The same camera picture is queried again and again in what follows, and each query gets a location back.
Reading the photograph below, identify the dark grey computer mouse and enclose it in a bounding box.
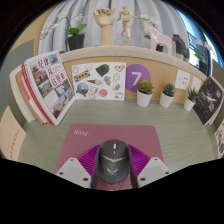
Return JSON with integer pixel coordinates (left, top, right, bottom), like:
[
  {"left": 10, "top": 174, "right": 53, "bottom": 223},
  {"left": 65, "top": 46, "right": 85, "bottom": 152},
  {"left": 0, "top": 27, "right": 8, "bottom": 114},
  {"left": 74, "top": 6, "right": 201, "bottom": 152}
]
[{"left": 97, "top": 139, "right": 132, "bottom": 185}]

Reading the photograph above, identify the wooden mannequin figure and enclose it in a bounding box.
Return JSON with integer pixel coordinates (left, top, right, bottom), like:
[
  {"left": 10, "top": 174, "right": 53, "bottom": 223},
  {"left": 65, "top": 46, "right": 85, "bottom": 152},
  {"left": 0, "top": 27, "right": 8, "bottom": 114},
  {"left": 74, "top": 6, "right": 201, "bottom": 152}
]
[{"left": 116, "top": 4, "right": 141, "bottom": 46}]

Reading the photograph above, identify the pink horse figurine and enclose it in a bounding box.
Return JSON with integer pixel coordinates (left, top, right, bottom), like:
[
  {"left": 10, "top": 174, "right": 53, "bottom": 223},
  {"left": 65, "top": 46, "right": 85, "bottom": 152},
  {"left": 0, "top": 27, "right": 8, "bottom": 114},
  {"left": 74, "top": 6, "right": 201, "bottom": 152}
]
[{"left": 143, "top": 24, "right": 173, "bottom": 56}]

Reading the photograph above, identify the purple round sign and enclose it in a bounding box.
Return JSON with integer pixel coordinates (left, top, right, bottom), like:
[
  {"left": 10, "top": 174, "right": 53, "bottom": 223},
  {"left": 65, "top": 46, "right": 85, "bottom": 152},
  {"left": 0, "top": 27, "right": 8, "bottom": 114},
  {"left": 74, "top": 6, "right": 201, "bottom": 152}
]
[{"left": 125, "top": 63, "right": 152, "bottom": 93}]

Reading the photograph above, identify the white wall socket panel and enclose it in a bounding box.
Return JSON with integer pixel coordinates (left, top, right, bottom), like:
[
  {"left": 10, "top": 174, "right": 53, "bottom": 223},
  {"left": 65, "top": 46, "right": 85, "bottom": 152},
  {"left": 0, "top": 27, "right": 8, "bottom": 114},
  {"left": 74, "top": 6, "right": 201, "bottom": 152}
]
[
  {"left": 190, "top": 76, "right": 203, "bottom": 93},
  {"left": 174, "top": 69, "right": 192, "bottom": 91}
]

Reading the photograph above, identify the cartoon sticker sheet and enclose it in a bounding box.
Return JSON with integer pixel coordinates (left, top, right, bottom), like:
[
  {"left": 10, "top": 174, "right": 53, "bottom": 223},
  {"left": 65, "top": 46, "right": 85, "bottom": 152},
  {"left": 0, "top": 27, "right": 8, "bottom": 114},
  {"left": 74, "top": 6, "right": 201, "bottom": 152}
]
[{"left": 71, "top": 61, "right": 127, "bottom": 101}]

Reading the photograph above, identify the window with dark frame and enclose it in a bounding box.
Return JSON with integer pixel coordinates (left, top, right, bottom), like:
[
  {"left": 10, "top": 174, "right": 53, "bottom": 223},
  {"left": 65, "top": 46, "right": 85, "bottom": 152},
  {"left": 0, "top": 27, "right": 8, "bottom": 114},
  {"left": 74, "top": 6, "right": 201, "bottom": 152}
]
[{"left": 176, "top": 8, "right": 221, "bottom": 64}]

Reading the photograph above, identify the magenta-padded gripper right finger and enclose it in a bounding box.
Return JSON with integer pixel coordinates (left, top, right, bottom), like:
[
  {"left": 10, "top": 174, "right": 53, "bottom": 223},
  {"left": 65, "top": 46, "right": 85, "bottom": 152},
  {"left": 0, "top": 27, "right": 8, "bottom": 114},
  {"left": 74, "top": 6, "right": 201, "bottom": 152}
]
[{"left": 128, "top": 144, "right": 172, "bottom": 189}]

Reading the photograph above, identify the wooden hand model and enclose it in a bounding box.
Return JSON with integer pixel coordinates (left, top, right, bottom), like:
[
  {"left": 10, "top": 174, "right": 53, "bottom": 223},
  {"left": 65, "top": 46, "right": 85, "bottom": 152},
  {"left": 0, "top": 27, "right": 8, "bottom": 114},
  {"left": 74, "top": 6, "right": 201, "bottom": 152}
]
[{"left": 92, "top": 7, "right": 117, "bottom": 47}]

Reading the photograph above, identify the red and white magazine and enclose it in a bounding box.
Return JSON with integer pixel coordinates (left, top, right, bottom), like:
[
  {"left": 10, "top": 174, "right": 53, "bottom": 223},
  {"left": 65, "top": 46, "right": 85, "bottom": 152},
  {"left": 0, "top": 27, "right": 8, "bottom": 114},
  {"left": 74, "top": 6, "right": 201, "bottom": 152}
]
[{"left": 20, "top": 50, "right": 76, "bottom": 127}]

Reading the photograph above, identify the cream desk ledge shelf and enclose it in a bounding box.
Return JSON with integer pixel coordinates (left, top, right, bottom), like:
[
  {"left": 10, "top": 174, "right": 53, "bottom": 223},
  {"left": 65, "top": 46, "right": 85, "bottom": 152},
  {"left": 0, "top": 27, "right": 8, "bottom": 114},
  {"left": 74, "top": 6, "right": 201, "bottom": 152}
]
[{"left": 59, "top": 44, "right": 214, "bottom": 101}]

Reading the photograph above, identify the black book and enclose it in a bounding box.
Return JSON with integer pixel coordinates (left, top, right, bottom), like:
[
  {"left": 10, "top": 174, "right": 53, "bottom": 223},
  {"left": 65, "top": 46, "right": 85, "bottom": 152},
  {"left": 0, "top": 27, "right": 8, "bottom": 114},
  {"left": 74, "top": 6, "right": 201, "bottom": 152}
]
[{"left": 192, "top": 76, "right": 224, "bottom": 126}]

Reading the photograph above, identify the plain white book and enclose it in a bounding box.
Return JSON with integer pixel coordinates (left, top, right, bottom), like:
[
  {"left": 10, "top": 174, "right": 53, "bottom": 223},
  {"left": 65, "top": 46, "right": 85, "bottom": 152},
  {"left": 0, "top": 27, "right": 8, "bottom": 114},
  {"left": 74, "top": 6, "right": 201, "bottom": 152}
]
[{"left": 9, "top": 64, "right": 38, "bottom": 124}]

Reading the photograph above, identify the beige paper card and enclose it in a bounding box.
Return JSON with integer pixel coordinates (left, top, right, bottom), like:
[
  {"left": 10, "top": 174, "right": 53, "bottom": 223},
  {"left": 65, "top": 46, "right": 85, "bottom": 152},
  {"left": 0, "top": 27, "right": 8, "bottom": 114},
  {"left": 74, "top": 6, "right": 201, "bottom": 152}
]
[{"left": 0, "top": 105, "right": 27, "bottom": 162}]

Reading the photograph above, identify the small succulent in white pot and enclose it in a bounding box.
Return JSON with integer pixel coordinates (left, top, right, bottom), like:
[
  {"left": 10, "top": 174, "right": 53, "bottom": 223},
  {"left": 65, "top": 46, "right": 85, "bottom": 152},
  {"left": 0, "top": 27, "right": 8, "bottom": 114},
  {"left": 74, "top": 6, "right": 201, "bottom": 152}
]
[
  {"left": 183, "top": 86, "right": 199, "bottom": 112},
  {"left": 159, "top": 82, "right": 176, "bottom": 109},
  {"left": 136, "top": 79, "right": 155, "bottom": 108}
]

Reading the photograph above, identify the light grey curtain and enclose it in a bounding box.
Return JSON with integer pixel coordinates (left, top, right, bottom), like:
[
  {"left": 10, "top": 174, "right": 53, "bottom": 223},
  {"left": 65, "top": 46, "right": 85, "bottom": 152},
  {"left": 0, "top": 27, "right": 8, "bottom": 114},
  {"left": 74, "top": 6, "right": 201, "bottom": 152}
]
[{"left": 38, "top": 0, "right": 198, "bottom": 56}]

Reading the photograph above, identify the dark grey horse figurine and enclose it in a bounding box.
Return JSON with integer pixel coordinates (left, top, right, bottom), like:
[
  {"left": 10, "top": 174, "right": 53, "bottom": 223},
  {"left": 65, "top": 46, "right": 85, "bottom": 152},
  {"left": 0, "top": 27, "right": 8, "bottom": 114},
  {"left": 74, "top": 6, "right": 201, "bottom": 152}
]
[{"left": 171, "top": 33, "right": 190, "bottom": 60}]

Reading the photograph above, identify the pink mouse pad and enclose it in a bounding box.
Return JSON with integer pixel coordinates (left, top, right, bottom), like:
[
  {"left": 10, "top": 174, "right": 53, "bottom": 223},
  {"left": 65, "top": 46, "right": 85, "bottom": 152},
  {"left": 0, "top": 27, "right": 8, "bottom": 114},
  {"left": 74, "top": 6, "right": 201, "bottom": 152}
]
[{"left": 54, "top": 123, "right": 165, "bottom": 192}]

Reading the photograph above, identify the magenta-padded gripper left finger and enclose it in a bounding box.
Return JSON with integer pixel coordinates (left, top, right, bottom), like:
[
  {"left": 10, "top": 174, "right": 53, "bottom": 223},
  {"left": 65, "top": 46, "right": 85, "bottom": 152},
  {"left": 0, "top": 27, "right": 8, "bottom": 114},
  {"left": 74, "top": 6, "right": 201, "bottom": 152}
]
[{"left": 54, "top": 144, "right": 101, "bottom": 189}]

